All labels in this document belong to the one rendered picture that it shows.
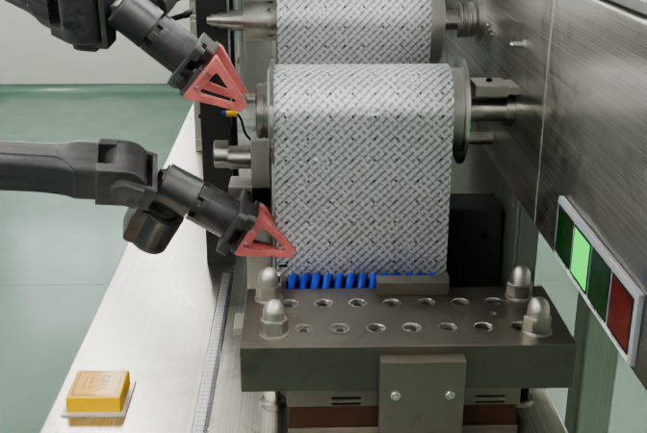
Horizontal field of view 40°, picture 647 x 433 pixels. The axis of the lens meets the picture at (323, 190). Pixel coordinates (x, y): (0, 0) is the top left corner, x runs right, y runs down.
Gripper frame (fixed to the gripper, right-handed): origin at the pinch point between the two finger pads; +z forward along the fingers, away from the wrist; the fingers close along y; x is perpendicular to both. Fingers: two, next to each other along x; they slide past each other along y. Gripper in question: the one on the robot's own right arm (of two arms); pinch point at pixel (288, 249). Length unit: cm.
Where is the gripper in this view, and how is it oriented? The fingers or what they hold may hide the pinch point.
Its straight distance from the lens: 123.6
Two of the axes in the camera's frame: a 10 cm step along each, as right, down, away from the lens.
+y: 0.2, 3.3, -9.4
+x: 5.1, -8.1, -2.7
